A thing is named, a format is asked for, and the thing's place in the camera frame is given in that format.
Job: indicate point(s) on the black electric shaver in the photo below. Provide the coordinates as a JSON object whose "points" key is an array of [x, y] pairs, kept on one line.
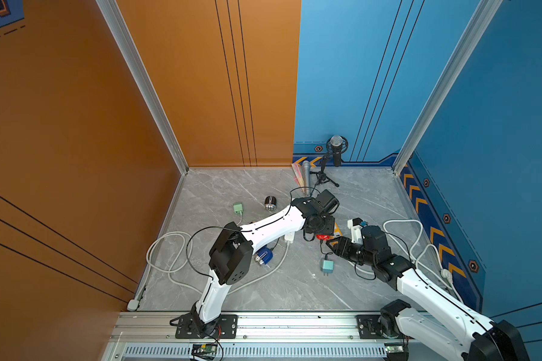
{"points": [[270, 203]]}

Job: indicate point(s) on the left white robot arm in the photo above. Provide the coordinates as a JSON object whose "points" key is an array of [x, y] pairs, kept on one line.
{"points": [[231, 254]]}

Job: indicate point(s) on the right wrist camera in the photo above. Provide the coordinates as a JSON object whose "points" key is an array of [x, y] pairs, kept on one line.
{"points": [[370, 237]]}

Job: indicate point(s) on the green USB charger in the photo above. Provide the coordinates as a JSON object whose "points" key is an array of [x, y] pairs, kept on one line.
{"points": [[238, 208]]}

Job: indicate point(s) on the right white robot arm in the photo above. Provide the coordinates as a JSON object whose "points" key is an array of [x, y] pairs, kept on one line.
{"points": [[456, 332]]}

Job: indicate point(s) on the blue electric shaver lower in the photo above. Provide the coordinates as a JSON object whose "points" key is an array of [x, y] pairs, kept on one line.
{"points": [[263, 256]]}

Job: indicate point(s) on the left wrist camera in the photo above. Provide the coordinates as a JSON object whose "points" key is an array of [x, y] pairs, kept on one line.
{"points": [[327, 201]]}

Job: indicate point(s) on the black microphone on tripod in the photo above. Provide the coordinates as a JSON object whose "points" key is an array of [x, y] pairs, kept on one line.
{"points": [[336, 146]]}

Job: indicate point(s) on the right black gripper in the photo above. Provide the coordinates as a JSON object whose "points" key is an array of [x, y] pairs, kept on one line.
{"points": [[342, 244]]}

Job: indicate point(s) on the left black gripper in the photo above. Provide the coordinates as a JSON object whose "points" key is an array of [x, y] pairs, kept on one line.
{"points": [[330, 226]]}

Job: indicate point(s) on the white power strip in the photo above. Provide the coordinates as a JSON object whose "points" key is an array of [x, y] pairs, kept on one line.
{"points": [[289, 238]]}

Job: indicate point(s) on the red electric shaver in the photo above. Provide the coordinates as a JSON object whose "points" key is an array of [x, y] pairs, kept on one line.
{"points": [[323, 237]]}

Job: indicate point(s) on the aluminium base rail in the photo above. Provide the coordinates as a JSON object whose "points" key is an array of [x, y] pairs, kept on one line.
{"points": [[259, 335]]}

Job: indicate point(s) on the teal USB charger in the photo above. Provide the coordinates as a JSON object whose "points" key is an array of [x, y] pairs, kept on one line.
{"points": [[327, 266]]}

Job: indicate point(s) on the grey handheld microphone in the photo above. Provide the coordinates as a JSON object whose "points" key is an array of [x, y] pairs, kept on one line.
{"points": [[305, 169]]}

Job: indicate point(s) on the yellow power strip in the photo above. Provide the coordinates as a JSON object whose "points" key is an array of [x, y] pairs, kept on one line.
{"points": [[337, 231]]}

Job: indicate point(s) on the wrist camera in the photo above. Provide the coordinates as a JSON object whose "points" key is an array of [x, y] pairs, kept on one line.
{"points": [[327, 201], [370, 237]]}

